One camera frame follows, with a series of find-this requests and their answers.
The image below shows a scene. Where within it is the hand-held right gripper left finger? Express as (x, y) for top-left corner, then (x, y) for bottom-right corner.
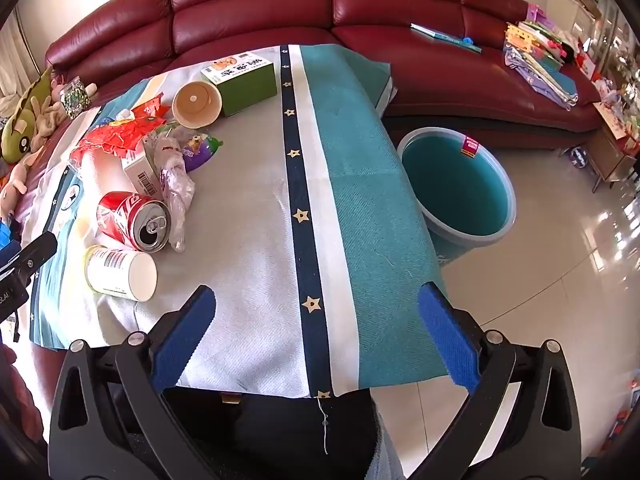
(47, 284), (236, 480)

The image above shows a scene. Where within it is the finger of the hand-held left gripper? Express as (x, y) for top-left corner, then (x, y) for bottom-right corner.
(0, 231), (59, 281)

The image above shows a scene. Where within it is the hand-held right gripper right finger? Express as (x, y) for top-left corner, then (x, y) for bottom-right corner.
(407, 281), (583, 480)

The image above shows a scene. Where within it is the teal plastic bucket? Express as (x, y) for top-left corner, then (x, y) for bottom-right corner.
(396, 127), (517, 266)

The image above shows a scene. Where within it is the purple plastic egg toy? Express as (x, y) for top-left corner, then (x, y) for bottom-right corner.
(181, 132), (223, 173)

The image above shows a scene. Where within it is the small red snack packet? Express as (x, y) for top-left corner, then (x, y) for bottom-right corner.
(131, 92), (172, 120)

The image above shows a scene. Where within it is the pink plush toy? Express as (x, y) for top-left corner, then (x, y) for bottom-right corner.
(0, 150), (46, 211)

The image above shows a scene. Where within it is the white labelled paper cup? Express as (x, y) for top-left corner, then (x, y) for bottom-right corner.
(82, 245), (158, 303)

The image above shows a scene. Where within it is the red soda can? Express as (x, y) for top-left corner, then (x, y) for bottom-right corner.
(96, 191), (172, 253)

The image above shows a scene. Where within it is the green plush toy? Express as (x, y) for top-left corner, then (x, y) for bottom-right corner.
(0, 67), (53, 163)

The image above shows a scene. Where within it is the beige plush bunny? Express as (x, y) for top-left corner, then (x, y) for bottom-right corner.
(32, 95), (73, 151)

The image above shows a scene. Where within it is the small white barcode carton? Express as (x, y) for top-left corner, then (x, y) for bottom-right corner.
(122, 152), (163, 198)

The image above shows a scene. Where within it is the large red yellow snack bag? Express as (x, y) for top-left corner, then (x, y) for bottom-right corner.
(70, 115), (171, 167)

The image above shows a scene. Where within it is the clear crumpled plastic wrapper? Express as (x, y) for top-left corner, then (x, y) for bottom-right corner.
(150, 135), (197, 253)

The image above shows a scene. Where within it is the pink paper cup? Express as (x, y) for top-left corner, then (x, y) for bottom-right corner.
(171, 81), (222, 129)

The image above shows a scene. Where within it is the wooden side table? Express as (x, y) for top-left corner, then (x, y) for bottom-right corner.
(585, 102), (640, 196)

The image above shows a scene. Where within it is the green cardboard snack box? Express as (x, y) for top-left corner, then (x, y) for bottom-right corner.
(200, 52), (278, 118)

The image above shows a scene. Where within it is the pile of clothes and papers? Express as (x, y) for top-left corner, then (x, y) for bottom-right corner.
(505, 50), (581, 111)

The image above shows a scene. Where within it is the thin teal book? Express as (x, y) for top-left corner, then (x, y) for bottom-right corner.
(410, 22), (483, 54)

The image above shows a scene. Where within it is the pile of colourful books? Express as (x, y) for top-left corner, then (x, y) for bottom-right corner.
(504, 4), (568, 71)

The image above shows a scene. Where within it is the dark red leather sofa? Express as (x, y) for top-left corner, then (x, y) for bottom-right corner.
(45, 0), (606, 156)

